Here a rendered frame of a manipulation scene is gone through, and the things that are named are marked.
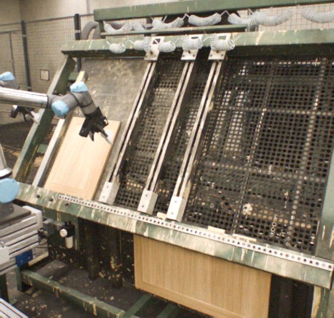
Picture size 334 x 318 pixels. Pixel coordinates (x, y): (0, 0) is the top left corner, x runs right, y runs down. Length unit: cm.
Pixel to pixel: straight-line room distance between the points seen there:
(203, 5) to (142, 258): 186
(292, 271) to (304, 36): 125
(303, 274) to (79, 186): 144
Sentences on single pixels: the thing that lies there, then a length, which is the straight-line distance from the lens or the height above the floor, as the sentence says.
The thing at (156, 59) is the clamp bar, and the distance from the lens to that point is 245.
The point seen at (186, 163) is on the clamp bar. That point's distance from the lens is 201.
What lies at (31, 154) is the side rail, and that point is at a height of 107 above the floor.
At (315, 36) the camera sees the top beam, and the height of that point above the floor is 187.
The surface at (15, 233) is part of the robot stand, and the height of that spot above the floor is 93.
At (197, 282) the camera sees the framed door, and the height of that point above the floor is 44.
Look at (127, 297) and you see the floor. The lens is 294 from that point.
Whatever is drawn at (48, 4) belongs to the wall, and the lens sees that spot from 1086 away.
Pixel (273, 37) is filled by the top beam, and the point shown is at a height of 187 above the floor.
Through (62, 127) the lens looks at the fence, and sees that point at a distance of 273.
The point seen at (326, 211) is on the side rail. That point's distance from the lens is 179.
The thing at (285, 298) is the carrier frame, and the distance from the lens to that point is 207.
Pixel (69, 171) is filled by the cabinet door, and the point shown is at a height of 102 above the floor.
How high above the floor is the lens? 174
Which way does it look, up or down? 14 degrees down
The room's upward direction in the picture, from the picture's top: straight up
